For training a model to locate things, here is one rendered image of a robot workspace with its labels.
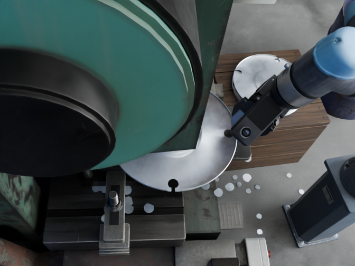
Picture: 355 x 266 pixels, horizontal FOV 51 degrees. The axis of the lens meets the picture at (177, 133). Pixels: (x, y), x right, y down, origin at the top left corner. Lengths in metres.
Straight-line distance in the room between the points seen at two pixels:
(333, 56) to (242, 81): 0.93
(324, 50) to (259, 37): 1.65
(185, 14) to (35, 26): 0.07
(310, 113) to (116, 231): 0.98
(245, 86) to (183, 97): 1.28
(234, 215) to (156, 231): 0.66
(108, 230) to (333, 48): 0.52
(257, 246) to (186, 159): 0.28
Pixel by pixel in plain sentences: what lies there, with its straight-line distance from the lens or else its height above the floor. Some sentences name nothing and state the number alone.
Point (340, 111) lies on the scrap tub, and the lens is 1.99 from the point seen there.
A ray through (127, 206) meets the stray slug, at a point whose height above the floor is 0.71.
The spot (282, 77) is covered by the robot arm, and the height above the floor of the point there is 1.02.
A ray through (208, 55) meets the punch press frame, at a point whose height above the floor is 1.24.
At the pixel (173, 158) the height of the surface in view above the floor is 0.78.
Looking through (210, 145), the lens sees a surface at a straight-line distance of 0.83.
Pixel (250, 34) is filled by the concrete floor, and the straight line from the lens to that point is 2.24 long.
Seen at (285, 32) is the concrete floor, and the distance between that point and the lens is 2.32.
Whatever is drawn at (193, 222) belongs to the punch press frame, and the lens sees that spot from 0.90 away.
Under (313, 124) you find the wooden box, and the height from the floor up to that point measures 0.35.
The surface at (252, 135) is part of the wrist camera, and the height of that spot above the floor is 0.92.
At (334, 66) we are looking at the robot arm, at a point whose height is 1.11.
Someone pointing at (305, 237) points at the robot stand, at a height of 0.05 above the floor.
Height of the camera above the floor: 1.50
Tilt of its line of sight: 59 degrees down
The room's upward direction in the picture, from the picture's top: 9 degrees clockwise
